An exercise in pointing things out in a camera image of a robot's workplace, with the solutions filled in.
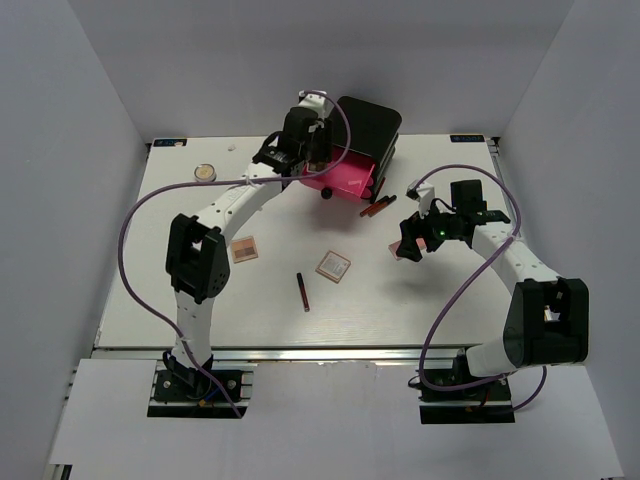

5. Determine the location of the round gold powder compact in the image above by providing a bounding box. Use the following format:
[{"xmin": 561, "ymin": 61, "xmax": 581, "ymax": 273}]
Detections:
[{"xmin": 193, "ymin": 163, "xmax": 217, "ymax": 183}]

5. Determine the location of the dark red lip gloss tube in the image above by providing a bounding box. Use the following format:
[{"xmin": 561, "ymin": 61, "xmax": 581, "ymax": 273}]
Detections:
[{"xmin": 296, "ymin": 272, "xmax": 310, "ymax": 312}]

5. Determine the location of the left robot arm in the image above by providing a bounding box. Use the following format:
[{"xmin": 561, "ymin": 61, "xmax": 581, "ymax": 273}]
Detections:
[{"xmin": 163, "ymin": 94, "xmax": 331, "ymax": 399}]

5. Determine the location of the pink drawer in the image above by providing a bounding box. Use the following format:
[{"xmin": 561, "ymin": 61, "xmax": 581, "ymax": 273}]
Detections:
[{"xmin": 301, "ymin": 151, "xmax": 376, "ymax": 203}]

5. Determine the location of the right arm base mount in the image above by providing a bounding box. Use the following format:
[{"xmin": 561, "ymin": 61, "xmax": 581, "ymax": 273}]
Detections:
[{"xmin": 407, "ymin": 374, "xmax": 515, "ymax": 425}]

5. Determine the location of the blue table sticker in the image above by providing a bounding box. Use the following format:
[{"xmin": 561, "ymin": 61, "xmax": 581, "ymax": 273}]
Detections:
[
  {"xmin": 449, "ymin": 134, "xmax": 486, "ymax": 143},
  {"xmin": 152, "ymin": 138, "xmax": 187, "ymax": 148}
]

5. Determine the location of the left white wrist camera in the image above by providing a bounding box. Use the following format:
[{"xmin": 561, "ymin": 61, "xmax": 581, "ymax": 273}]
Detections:
[{"xmin": 298, "ymin": 90, "xmax": 332, "ymax": 118}]

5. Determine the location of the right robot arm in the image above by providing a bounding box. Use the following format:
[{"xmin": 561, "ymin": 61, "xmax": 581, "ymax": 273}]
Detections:
[{"xmin": 396, "ymin": 180, "xmax": 589, "ymax": 399}]

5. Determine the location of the left blue table sticker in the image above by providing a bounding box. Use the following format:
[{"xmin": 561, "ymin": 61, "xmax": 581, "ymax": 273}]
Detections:
[{"xmin": 152, "ymin": 138, "xmax": 187, "ymax": 148}]

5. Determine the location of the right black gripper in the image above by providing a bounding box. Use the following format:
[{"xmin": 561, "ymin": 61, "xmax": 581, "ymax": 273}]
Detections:
[{"xmin": 396, "ymin": 197, "xmax": 460, "ymax": 262}]

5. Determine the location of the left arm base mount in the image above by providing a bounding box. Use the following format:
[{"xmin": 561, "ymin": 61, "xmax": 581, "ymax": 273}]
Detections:
[{"xmin": 147, "ymin": 362, "xmax": 254, "ymax": 420}]

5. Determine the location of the right blue table sticker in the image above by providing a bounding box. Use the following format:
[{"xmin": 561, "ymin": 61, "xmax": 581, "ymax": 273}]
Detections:
[{"xmin": 449, "ymin": 134, "xmax": 486, "ymax": 143}]

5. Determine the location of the black drawer cabinet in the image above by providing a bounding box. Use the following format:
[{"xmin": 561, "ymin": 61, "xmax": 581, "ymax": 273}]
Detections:
[{"xmin": 338, "ymin": 96, "xmax": 402, "ymax": 200}]

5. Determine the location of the pink blush palette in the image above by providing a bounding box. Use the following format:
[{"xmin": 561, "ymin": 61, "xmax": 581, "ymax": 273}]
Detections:
[{"xmin": 388, "ymin": 238, "xmax": 426, "ymax": 261}]

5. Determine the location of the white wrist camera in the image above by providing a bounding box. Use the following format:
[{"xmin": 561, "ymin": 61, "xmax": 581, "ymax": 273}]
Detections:
[
  {"xmin": 406, "ymin": 180, "xmax": 435, "ymax": 217},
  {"xmin": 298, "ymin": 90, "xmax": 332, "ymax": 118}
]

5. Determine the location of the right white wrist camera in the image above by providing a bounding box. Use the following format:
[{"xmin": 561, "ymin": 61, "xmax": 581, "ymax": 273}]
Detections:
[{"xmin": 406, "ymin": 180, "xmax": 435, "ymax": 217}]

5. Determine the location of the square palette label side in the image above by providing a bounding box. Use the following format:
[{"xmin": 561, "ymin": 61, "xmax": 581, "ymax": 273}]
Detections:
[{"xmin": 315, "ymin": 250, "xmax": 351, "ymax": 284}]

